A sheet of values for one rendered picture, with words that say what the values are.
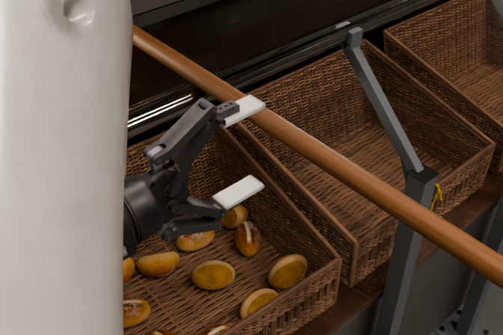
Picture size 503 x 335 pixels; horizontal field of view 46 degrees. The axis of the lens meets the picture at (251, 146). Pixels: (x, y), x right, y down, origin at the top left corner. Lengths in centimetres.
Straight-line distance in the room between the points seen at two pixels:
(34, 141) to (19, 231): 3
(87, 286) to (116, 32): 9
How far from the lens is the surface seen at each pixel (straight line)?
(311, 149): 79
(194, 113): 70
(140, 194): 69
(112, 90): 21
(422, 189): 118
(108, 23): 21
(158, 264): 140
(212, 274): 138
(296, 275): 138
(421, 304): 177
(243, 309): 131
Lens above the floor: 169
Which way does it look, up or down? 38 degrees down
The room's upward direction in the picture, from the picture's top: straight up
